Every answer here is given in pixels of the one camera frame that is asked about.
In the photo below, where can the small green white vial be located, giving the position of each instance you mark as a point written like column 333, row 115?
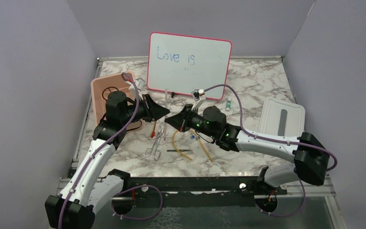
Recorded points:
column 228, row 104

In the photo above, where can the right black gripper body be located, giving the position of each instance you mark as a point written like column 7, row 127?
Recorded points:
column 195, row 121

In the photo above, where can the metal crucible tongs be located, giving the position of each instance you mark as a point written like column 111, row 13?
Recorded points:
column 154, row 151

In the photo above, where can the black wire tripod stand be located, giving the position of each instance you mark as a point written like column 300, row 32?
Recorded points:
column 107, row 91

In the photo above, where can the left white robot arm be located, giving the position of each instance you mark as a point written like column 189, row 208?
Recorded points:
column 76, row 205

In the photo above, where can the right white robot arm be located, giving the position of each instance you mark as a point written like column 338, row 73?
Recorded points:
column 306, row 158

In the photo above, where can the white plastic bin lid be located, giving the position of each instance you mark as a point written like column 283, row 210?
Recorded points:
column 282, row 118

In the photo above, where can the black metal rod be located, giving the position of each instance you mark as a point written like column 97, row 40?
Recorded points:
column 179, row 150

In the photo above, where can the pink plastic bin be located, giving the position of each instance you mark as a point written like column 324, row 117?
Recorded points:
column 100, row 89

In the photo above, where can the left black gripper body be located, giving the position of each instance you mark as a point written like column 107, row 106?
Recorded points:
column 140, row 112

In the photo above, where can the yellow rubber tube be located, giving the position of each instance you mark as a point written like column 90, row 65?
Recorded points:
column 178, row 140

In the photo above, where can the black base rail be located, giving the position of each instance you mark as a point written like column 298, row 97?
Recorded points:
column 186, row 192

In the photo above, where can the pink framed whiteboard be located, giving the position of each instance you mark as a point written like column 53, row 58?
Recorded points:
column 182, row 63

